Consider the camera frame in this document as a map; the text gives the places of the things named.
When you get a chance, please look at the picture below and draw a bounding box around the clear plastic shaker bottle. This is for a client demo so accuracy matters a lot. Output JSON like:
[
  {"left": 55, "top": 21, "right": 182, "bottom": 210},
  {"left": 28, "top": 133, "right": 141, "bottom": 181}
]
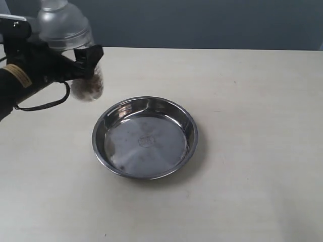
[{"left": 37, "top": 1, "right": 95, "bottom": 53}]

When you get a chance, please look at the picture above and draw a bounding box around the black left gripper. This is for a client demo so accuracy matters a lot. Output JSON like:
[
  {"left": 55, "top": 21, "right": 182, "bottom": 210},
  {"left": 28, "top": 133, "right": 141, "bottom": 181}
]
[{"left": 1, "top": 19, "right": 103, "bottom": 85}]

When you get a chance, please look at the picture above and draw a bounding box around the round stainless steel tray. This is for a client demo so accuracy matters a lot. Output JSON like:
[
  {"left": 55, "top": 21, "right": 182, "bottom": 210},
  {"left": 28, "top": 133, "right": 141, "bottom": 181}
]
[{"left": 91, "top": 96, "right": 199, "bottom": 180}]

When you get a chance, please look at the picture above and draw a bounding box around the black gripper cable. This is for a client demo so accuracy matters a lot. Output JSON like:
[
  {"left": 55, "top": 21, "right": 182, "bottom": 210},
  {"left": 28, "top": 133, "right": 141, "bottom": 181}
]
[{"left": 14, "top": 81, "right": 71, "bottom": 111}]

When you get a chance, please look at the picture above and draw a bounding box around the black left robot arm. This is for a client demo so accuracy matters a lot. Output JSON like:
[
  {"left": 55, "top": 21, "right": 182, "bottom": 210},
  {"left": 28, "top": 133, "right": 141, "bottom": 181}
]
[{"left": 1, "top": 14, "right": 103, "bottom": 119}]

